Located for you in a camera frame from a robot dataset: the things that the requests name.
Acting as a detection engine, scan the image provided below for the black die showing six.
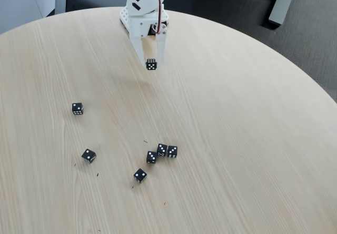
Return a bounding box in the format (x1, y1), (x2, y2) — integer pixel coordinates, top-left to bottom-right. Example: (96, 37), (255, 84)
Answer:
(145, 58), (158, 72)

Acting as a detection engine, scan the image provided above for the white cabinet panel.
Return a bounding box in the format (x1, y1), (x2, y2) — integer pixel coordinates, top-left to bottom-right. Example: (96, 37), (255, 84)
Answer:
(0, 0), (66, 35)

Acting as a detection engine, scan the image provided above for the black die showing three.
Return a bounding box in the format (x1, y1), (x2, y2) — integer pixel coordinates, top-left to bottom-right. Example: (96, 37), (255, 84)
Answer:
(146, 150), (158, 165)
(167, 145), (179, 159)
(156, 143), (169, 158)

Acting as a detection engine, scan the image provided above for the red black servo cable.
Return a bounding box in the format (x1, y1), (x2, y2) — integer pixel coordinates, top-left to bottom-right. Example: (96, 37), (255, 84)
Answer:
(136, 0), (164, 34)

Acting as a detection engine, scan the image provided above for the black die showing two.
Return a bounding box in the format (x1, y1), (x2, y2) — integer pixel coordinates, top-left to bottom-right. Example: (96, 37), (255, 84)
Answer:
(133, 168), (148, 185)
(81, 148), (97, 164)

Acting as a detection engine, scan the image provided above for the grey desk leg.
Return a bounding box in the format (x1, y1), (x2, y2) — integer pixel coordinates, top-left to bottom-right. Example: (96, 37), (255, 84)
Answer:
(268, 0), (299, 26)

